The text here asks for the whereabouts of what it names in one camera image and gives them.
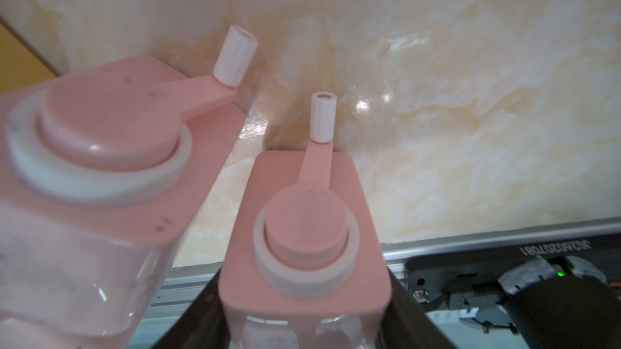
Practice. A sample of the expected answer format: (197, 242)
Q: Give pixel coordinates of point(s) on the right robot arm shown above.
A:
(561, 312)

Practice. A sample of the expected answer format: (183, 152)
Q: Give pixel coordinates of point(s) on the pink sharpener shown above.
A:
(103, 173)
(304, 267)

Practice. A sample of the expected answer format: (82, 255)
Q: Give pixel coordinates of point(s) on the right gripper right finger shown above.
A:
(407, 325)

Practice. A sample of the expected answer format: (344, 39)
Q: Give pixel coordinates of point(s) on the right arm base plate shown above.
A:
(467, 287)

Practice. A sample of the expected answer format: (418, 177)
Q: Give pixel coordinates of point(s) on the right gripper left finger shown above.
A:
(202, 326)

